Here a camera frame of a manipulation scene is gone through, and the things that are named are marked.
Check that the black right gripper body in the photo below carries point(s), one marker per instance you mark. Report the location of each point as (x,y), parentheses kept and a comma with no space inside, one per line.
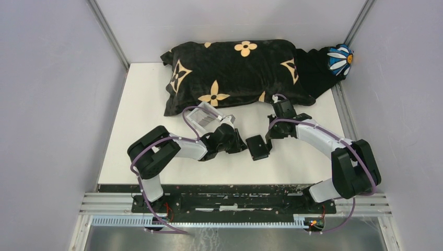
(276,131)

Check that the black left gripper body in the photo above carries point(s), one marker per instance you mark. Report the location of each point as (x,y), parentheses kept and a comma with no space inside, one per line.
(233,146)

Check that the black leather card holder wallet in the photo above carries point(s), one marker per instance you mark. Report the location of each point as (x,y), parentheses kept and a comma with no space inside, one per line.
(258,147)

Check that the white plastic card tray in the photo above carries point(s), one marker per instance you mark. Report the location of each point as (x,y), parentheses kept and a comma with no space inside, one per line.
(206,107)

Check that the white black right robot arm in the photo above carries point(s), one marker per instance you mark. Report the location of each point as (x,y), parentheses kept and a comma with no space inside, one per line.
(354,170)

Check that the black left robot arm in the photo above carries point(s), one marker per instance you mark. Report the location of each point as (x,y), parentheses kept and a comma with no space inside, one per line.
(154,151)

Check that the black cloth with daisy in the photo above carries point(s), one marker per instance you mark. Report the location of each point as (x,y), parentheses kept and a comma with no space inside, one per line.
(320,70)

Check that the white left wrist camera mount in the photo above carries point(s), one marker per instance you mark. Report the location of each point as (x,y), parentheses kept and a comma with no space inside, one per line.
(228,120)

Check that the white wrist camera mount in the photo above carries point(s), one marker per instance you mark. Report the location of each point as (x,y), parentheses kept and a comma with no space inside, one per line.
(228,120)
(275,98)

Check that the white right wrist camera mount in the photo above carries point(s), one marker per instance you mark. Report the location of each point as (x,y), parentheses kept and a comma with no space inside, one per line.
(275,98)

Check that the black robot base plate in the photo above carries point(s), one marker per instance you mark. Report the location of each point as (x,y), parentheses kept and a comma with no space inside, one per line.
(236,203)

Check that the aluminium frame rail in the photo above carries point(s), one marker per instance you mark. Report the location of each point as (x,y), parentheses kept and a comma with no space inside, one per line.
(134,204)

